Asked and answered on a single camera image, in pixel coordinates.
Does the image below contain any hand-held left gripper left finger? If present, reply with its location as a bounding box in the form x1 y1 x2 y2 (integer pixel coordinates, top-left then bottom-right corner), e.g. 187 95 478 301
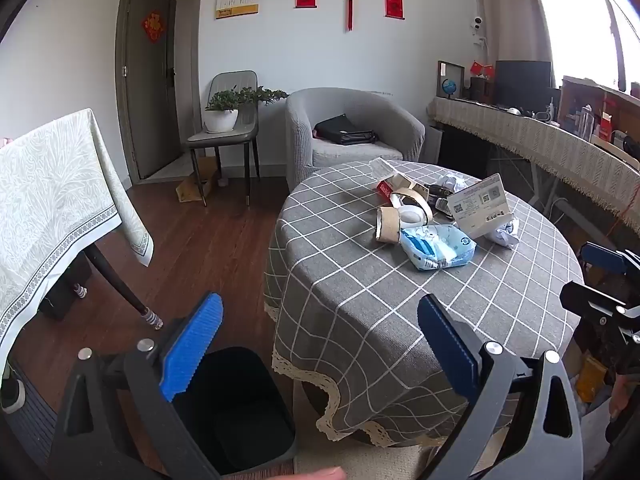
47 292 224 480

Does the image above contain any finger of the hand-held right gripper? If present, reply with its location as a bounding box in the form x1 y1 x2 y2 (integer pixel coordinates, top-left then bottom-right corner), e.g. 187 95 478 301
581 241 640 276
560 282 640 326

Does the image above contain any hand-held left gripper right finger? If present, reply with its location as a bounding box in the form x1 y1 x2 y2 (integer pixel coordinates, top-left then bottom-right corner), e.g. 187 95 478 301
417 294 584 480

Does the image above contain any dark teal trash bin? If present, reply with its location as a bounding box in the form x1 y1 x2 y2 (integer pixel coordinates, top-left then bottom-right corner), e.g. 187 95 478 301
172 346 298 478

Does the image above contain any person's right hand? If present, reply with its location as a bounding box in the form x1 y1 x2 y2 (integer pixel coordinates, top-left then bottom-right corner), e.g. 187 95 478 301
607 374 640 418

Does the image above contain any person's left hand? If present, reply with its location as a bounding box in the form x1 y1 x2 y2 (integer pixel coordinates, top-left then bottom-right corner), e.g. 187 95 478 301
295 466 347 480

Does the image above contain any yellow packet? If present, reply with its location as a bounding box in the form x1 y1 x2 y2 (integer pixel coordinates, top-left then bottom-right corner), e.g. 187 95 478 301
575 355 609 405

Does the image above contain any blue white tissue packet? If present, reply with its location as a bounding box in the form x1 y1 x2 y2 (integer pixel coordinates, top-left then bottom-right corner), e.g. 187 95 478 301
400 224 477 272

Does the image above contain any crumpled white paper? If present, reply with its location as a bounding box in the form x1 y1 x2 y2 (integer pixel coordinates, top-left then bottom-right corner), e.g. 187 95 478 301
487 215 519 247
437 172 469 193

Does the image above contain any side desk with fringed cloth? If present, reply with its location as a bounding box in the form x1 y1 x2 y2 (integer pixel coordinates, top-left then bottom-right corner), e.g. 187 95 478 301
426 96 640 237

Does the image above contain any white printed card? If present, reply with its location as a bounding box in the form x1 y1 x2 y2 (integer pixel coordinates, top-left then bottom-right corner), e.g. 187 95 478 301
446 173 516 236

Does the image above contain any brown cardboard tape core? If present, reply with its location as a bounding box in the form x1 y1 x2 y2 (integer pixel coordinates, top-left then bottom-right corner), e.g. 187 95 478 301
376 206 402 244

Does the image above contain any dark storage box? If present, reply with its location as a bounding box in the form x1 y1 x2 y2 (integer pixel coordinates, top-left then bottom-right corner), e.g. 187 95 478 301
40 255 94 321

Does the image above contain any black packaging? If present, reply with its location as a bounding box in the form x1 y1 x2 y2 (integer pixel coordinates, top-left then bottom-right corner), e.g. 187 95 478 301
425 184 454 219

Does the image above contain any flat cardboard box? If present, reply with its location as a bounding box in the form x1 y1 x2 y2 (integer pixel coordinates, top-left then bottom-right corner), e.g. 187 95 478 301
175 157 221 203

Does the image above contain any large open cardboard box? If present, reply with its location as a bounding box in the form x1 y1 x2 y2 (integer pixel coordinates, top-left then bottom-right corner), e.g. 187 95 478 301
557 75 640 161

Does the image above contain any beige cardboard piece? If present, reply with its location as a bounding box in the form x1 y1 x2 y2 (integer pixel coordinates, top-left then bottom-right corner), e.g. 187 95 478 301
392 172 427 196

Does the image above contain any dark striped floor mat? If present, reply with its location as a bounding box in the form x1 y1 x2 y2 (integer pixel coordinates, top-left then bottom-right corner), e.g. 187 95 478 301
0 360 60 480

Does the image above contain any white slipper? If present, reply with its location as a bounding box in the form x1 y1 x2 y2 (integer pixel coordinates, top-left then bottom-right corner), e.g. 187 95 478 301
0 379 27 414

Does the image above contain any clear plastic wrapper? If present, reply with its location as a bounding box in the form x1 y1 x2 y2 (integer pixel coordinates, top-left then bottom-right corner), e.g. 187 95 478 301
369 157 401 181

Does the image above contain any black monitor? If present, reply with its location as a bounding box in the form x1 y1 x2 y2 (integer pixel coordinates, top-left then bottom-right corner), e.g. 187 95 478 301
494 60 552 109

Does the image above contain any dark wooden box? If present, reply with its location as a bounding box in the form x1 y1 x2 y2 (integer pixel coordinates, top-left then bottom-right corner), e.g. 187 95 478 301
470 76 496 102

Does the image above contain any potted plant white pot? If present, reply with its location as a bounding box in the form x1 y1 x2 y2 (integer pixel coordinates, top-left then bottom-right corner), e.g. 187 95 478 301
204 86 290 134

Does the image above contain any black bag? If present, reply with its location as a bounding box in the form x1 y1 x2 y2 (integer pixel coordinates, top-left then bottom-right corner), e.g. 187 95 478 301
313 114 379 146

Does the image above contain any bright window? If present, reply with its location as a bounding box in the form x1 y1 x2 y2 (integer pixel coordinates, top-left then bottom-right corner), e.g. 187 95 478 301
530 0 640 97

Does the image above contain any grey armchair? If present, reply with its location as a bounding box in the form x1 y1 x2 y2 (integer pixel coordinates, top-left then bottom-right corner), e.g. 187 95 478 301
285 87 426 192

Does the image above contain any grey door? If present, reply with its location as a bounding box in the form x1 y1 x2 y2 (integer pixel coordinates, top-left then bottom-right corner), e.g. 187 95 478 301
120 0 177 181

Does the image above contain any grey dining chair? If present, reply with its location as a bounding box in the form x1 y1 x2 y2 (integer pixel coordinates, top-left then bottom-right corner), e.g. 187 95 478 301
186 70 261 207

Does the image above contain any red diamond door decoration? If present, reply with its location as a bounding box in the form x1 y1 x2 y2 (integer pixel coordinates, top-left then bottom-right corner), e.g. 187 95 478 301
141 9 167 42

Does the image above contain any white desk frame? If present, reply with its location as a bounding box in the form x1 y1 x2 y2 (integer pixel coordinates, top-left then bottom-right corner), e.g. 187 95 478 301
492 157 568 213

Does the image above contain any picture frame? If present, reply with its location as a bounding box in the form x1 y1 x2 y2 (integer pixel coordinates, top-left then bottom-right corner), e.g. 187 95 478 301
436 60 468 99

